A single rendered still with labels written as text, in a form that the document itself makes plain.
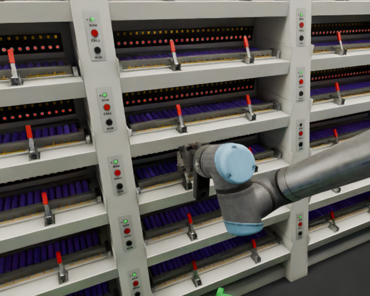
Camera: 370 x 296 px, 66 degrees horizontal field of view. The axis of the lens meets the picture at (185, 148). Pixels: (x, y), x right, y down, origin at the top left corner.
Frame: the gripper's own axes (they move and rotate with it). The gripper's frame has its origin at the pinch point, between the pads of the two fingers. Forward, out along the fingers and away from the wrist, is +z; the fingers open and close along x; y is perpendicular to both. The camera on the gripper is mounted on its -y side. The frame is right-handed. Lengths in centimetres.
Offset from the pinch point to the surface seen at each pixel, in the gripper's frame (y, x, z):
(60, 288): -28, 44, 2
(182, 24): 50, -11, 5
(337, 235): -48, -70, 6
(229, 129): 9.4, -16.4, -6.5
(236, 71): 27.7, -20.4, -10.4
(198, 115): 16.1, -8.4, -1.5
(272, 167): -7.9, -35.0, -1.8
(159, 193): -7.2, 10.0, -0.4
